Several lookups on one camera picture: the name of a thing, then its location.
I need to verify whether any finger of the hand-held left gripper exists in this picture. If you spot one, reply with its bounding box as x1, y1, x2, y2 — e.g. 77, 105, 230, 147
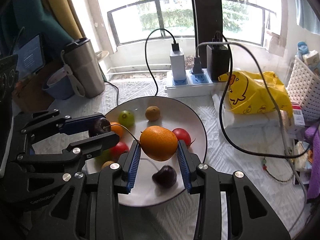
20, 109, 110, 135
16, 132, 120, 178

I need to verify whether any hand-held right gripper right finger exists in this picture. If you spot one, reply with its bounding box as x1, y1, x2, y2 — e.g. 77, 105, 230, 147
177, 140, 292, 240

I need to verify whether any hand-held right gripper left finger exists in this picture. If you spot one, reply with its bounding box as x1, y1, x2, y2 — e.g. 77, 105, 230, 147
27, 140, 142, 240

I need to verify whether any dark cherry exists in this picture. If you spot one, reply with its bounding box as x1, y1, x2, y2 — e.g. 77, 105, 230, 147
89, 118, 140, 143

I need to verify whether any dark plum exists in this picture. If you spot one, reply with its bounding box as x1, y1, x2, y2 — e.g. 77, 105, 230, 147
152, 165, 177, 188

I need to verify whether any red apple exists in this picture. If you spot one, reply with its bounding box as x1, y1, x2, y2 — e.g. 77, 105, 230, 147
110, 141, 130, 157

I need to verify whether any white plate with dark rim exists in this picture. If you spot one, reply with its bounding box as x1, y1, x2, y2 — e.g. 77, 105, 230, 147
85, 96, 208, 207

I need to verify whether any large orange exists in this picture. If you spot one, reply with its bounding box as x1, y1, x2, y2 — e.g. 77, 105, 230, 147
139, 126, 178, 162

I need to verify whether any green jujube with brown spot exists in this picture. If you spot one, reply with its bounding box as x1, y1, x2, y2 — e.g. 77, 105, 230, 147
118, 110, 135, 127

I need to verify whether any small orange kumquat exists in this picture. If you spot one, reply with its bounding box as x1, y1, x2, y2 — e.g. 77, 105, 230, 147
110, 122, 125, 144
145, 106, 161, 121

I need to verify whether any red cherry tomato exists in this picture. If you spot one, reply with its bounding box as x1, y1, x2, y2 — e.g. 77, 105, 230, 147
172, 128, 198, 147

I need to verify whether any blue bowl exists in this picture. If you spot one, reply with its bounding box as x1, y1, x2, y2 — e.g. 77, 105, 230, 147
41, 67, 75, 100

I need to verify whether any white pink inner bowl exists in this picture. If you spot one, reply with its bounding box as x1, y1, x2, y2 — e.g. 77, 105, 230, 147
47, 67, 69, 88

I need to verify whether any white textured tablecloth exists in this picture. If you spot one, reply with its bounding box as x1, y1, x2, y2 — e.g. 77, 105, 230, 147
25, 80, 313, 240

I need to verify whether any white paper box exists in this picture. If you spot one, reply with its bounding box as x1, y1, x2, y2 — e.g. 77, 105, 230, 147
211, 90, 283, 130

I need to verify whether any dark tablet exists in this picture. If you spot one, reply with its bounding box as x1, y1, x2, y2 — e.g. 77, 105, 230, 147
19, 34, 45, 74

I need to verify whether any white blue power strip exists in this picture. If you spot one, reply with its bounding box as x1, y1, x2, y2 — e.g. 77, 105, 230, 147
165, 68, 225, 98

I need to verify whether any grey plug adapter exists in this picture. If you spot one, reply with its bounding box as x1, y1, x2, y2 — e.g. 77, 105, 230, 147
190, 57, 203, 75

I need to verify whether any yellow duck print bag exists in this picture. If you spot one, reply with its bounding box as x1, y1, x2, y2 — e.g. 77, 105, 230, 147
218, 71, 293, 115

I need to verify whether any white charger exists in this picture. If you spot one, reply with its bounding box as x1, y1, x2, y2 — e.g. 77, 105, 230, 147
169, 49, 187, 80

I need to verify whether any black charger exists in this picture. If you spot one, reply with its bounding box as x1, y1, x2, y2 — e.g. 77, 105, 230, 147
206, 44, 232, 81

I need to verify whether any teal curtain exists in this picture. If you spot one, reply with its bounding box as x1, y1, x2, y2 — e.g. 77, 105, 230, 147
0, 0, 75, 63

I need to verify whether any yellow curtain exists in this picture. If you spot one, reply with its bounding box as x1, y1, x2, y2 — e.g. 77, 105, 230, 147
41, 0, 87, 45

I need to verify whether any printed wipes packet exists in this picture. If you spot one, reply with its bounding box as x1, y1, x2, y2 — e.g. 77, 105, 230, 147
294, 141, 313, 178

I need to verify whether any red white small box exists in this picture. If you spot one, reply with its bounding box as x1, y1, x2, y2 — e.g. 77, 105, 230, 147
290, 102, 307, 127

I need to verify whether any purple cloth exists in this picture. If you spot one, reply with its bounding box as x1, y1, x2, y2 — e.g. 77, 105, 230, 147
304, 124, 320, 200

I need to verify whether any black balcony railing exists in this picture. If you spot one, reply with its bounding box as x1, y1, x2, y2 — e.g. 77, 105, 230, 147
107, 0, 272, 47

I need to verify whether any white perforated basket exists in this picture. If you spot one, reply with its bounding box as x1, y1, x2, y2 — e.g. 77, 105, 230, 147
286, 55, 320, 123

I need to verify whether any black window pillar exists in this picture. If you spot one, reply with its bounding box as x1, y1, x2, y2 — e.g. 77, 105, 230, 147
188, 0, 224, 70

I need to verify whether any tissue packet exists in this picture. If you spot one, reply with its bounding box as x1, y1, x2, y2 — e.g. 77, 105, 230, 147
302, 50, 320, 75

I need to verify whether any blue patterned pack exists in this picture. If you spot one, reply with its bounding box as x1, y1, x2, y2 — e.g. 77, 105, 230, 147
297, 41, 308, 58

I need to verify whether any hanging light teal cloth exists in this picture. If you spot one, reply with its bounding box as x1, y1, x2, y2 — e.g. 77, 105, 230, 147
291, 0, 320, 35

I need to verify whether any steel tumbler with strap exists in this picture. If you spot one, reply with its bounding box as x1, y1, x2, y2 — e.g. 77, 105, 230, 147
61, 37, 105, 98

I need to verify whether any long black cable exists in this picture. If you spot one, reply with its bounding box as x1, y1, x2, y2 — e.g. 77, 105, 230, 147
212, 30, 320, 159

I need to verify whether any beaded cord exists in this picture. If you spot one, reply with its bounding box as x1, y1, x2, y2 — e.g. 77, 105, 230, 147
261, 156, 294, 183

